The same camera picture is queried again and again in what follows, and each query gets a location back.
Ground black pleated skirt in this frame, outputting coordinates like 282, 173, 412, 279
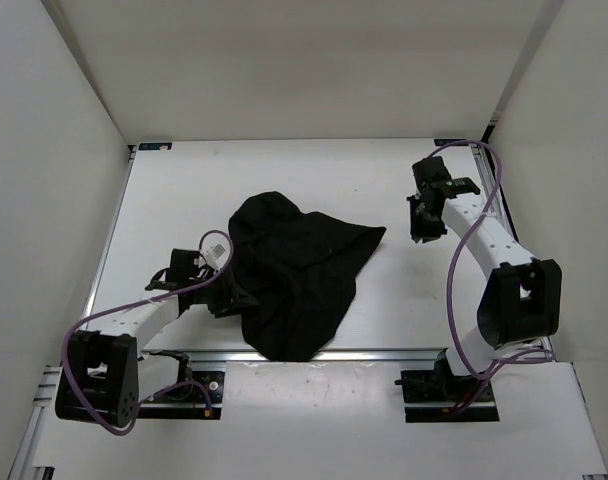
228, 191, 386, 362

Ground right blue table label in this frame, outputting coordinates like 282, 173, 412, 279
434, 139, 468, 148

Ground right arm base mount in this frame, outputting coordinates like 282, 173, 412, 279
395, 359, 500, 424

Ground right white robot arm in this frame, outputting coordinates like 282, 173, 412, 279
408, 156, 562, 400

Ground left blue table label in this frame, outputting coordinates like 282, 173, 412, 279
137, 142, 173, 151

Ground blue table label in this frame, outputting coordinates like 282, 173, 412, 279
137, 142, 173, 151
434, 139, 468, 148

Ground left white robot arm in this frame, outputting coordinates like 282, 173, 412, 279
55, 245, 258, 435

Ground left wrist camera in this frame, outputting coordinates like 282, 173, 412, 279
201, 244, 229, 270

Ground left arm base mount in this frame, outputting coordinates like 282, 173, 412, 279
137, 350, 225, 421

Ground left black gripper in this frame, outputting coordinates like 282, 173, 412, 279
188, 263, 258, 317

